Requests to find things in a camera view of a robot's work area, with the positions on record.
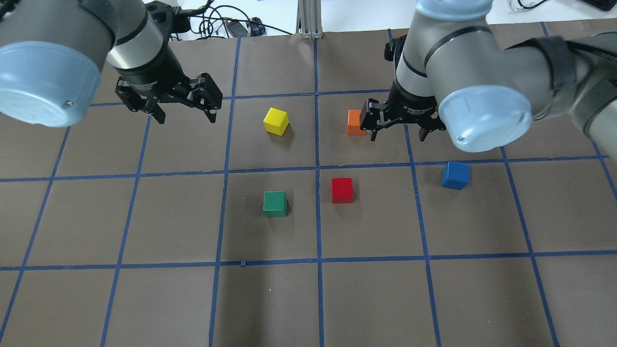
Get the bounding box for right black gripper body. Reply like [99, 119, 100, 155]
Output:
[384, 80, 442, 126]

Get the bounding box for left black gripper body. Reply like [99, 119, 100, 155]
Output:
[114, 46, 190, 99]

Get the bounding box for red wooden block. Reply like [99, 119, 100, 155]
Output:
[331, 177, 353, 204]

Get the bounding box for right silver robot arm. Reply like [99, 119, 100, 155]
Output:
[361, 0, 617, 160]

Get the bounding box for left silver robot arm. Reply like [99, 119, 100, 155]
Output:
[0, 0, 223, 127]

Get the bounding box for orange wooden block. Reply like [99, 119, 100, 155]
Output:
[347, 109, 366, 136]

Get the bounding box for blue wooden block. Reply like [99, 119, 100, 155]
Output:
[441, 161, 471, 190]

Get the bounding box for yellow wooden block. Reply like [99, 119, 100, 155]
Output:
[263, 107, 289, 136]

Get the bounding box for green wooden block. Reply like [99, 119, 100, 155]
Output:
[263, 191, 288, 218]

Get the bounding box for brown grid table mat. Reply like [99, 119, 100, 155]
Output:
[1, 29, 616, 347]

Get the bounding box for black cables on desk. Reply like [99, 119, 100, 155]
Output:
[178, 4, 295, 38]

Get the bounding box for aluminium frame post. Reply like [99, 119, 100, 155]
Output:
[296, 0, 323, 40]

